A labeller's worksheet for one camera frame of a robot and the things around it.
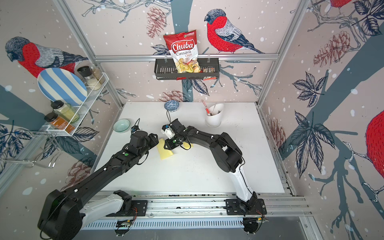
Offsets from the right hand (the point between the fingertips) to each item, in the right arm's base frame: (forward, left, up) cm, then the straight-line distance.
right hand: (165, 146), depth 90 cm
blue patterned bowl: (+39, +3, -4) cm, 39 cm away
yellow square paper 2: (-4, -14, +9) cm, 17 cm away
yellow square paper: (-4, 0, -1) cm, 4 cm away
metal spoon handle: (+28, -31, +4) cm, 42 cm away
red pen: (+29, -25, +5) cm, 38 cm away
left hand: (+2, +3, +10) cm, 11 cm away
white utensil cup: (+21, -30, +2) cm, 37 cm away
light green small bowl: (+16, +35, -2) cm, 39 cm away
